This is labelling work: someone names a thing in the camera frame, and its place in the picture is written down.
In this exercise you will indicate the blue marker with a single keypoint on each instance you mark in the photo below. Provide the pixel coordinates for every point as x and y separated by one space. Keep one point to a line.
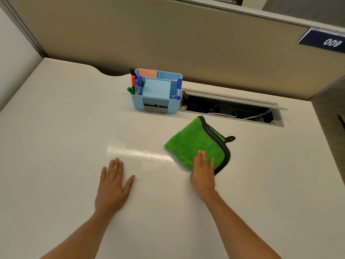
177 96
179 84
139 84

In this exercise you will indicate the person's left hand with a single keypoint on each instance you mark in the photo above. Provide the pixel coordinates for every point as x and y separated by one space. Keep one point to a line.
111 191

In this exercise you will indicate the red marker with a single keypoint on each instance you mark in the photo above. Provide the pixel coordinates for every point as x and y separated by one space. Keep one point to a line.
133 81

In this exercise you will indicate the pink sticky note pad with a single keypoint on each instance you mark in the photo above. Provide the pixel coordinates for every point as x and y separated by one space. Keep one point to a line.
147 73

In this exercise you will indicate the person's left little finger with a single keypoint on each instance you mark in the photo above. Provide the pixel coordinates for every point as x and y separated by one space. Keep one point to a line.
103 175

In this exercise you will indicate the person's left forearm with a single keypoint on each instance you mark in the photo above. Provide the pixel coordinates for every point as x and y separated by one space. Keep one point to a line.
80 237

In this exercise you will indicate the green microfiber cloth black edge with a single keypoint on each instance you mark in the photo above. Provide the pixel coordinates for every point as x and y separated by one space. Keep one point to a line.
194 141

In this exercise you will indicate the person's left middle finger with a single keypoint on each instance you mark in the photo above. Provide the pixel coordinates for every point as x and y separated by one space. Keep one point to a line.
116 169

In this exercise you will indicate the person's right forearm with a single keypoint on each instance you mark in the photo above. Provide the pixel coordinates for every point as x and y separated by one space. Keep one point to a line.
237 229

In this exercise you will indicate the light blue sticky note pad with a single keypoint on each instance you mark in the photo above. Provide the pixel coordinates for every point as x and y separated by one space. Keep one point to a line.
156 88

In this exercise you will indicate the person's left thumb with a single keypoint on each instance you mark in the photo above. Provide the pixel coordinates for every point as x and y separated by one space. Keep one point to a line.
130 183

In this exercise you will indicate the person's right hand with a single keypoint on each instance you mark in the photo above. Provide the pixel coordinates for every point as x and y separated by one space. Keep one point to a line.
202 176

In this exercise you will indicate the person's right fingers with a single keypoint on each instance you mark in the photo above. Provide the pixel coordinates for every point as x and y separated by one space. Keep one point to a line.
203 162

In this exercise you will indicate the dark blue name plate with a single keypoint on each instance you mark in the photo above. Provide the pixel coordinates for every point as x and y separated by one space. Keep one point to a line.
323 41

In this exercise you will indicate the beige desk partition panel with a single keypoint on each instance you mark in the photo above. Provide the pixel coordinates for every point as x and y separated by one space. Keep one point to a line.
172 37

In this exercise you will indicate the light blue desk organizer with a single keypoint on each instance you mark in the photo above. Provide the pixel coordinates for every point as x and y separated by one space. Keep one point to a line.
161 105

